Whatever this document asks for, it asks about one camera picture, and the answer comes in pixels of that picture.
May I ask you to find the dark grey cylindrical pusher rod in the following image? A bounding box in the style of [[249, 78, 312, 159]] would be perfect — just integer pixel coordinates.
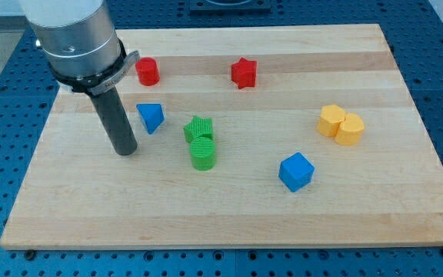
[[88, 88, 138, 155]]

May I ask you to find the black silver tool flange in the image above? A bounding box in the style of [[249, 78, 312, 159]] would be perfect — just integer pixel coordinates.
[[48, 40, 140, 95]]

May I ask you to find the blue triangle block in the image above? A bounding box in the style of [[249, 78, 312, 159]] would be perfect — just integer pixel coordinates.
[[136, 103, 165, 135]]

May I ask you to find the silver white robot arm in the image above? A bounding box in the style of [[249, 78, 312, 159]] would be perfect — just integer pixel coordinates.
[[18, 0, 140, 155]]

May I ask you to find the red cylinder block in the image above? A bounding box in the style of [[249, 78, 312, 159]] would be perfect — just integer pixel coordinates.
[[135, 57, 160, 86]]

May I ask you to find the green star block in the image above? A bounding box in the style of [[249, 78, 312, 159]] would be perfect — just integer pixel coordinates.
[[183, 115, 214, 143]]

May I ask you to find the green cylinder block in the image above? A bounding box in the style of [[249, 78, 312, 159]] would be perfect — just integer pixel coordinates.
[[189, 137, 216, 171]]

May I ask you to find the red star block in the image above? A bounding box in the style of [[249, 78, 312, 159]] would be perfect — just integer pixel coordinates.
[[231, 58, 258, 89]]

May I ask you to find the blue cube block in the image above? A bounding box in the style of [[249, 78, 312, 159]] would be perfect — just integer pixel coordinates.
[[278, 152, 315, 192]]

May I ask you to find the light wooden board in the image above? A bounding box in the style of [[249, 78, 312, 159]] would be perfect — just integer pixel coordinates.
[[0, 24, 443, 250]]

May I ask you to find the yellow hexagon block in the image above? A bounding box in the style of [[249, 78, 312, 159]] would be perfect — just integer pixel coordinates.
[[317, 105, 346, 137]]

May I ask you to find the yellow heart block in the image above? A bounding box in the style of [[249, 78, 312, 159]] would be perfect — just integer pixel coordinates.
[[335, 113, 365, 145]]

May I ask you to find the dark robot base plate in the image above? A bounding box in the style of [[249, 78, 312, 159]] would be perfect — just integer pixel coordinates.
[[188, 0, 271, 13]]

